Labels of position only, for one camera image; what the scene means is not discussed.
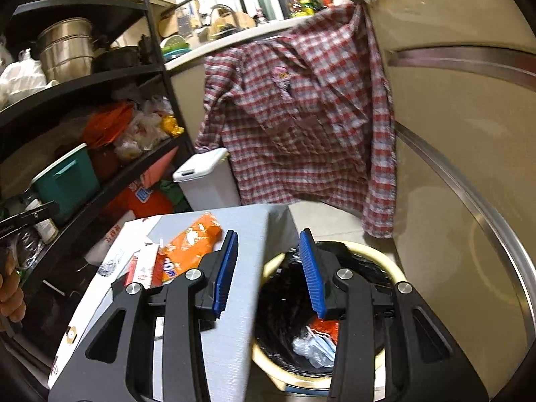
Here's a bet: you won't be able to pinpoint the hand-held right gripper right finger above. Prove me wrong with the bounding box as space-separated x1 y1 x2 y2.
299 228 490 402

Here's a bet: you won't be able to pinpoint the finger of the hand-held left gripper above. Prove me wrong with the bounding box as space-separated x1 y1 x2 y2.
0 201 61 235

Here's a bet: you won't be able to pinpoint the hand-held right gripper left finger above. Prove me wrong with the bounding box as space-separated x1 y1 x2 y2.
48 229 240 402

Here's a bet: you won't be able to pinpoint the black bin liner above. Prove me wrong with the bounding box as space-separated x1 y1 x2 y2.
257 242 394 386

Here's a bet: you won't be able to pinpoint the yellow round trash bin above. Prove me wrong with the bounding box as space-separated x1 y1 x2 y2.
251 241 405 394

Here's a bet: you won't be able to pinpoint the orange snack packet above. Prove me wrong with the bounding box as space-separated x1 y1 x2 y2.
157 213 222 287

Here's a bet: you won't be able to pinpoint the orange plastic bag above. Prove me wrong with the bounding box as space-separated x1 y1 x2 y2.
308 316 342 344

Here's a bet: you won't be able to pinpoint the clear plastic bag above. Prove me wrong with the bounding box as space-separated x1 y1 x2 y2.
292 335 319 361

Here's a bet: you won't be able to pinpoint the blue face mask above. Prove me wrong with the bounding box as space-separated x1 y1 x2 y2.
308 329 338 367

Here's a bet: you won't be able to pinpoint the red and white carton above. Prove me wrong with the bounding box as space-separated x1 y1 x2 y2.
124 239 162 287

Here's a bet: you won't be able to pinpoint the person's left hand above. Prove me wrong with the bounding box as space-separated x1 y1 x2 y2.
0 255 26 324

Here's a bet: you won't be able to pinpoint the labelled round canister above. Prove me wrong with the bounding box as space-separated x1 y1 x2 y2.
33 213 59 244

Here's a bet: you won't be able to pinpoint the green storage box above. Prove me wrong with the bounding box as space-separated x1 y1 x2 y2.
31 142 101 224

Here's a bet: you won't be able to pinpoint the white printed cardboard box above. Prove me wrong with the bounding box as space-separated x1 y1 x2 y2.
46 213 168 390

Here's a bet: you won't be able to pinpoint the white lidded bin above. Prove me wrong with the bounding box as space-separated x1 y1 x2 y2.
173 147 241 212

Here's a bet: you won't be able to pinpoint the orange-red printed sack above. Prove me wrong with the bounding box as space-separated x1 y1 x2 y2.
105 176 174 218

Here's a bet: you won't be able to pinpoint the orange bag on shelf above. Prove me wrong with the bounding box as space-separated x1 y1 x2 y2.
81 101 135 149

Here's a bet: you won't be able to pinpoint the white plastic bags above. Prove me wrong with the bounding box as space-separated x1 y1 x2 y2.
113 96 174 160

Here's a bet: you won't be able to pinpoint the white knotted plastic bag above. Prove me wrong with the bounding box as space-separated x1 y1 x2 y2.
0 48 47 105

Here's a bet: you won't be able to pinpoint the black metal shelf rack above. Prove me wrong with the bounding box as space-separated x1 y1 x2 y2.
0 0 197 386

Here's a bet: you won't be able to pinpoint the red plaid shirt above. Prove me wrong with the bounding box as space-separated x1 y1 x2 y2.
195 2 396 239

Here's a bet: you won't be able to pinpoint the large steel pot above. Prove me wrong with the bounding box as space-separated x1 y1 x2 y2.
36 17 96 82

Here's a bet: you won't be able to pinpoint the dark cooking pan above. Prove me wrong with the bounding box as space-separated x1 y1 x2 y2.
94 44 141 72

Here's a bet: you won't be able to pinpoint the stack of colourful bowls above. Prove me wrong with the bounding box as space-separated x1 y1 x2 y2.
161 36 193 61

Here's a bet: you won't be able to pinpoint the white kitchen countertop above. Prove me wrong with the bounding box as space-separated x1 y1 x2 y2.
165 0 403 72

